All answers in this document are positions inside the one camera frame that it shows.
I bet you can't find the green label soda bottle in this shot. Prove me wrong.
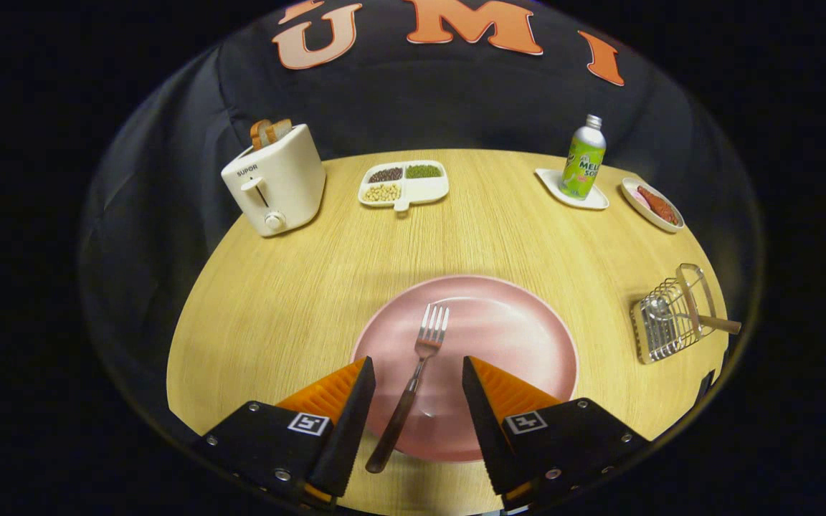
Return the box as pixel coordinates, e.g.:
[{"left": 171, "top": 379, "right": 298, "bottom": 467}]
[{"left": 559, "top": 114, "right": 607, "bottom": 201}]

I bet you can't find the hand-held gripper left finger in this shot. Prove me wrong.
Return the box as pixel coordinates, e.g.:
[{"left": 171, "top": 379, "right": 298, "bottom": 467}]
[{"left": 191, "top": 356, "right": 376, "bottom": 506}]

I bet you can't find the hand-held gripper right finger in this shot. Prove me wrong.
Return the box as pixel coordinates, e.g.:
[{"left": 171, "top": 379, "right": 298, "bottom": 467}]
[{"left": 462, "top": 355, "right": 652, "bottom": 511}]

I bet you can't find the metal fork with wooden handle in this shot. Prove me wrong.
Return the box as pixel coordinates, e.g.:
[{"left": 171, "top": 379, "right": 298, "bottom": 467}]
[{"left": 365, "top": 303, "right": 450, "bottom": 474}]

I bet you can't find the white square coaster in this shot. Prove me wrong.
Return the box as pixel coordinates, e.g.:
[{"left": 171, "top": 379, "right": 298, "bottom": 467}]
[{"left": 535, "top": 168, "right": 610, "bottom": 211}]

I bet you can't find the white oval food plate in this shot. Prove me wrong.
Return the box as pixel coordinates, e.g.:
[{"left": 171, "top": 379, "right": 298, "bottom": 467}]
[{"left": 621, "top": 177, "right": 685, "bottom": 234}]

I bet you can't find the metal spoon with wooden handle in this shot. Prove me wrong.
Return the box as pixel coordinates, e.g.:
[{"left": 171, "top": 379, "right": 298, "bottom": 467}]
[{"left": 639, "top": 297, "right": 742, "bottom": 335}]

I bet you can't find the red brown meat piece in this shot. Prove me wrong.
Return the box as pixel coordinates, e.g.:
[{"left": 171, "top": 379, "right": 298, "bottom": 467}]
[{"left": 637, "top": 186, "right": 680, "bottom": 226}]

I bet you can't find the white divided dish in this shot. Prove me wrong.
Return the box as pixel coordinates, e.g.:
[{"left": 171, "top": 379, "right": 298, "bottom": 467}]
[{"left": 358, "top": 160, "right": 450, "bottom": 213}]

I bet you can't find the metal wire basket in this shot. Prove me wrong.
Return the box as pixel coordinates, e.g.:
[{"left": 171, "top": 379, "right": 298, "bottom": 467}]
[{"left": 630, "top": 263, "right": 718, "bottom": 366}]

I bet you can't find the cream white toaster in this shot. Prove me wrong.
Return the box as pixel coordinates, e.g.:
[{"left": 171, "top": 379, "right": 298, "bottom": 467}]
[{"left": 221, "top": 123, "right": 327, "bottom": 238}]

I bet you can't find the pink round plate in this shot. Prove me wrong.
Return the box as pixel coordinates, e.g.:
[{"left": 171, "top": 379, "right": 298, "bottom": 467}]
[{"left": 351, "top": 274, "right": 579, "bottom": 464}]

